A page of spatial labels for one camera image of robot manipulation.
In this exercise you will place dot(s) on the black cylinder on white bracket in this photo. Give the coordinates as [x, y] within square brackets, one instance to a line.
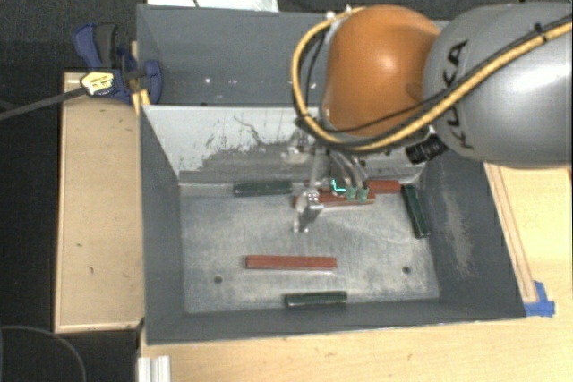
[425, 151]

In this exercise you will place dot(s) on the grey metal bin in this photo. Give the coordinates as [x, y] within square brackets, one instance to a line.
[268, 232]

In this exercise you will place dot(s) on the pale wood flat board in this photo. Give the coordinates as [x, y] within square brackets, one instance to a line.
[100, 210]

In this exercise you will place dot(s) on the dark green flat block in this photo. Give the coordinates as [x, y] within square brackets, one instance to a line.
[262, 188]
[315, 299]
[416, 210]

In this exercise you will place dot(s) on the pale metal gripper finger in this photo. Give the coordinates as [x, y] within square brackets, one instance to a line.
[313, 214]
[301, 214]

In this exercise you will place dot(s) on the red-brown flat block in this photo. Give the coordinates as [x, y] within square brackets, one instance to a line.
[385, 186]
[340, 200]
[291, 262]

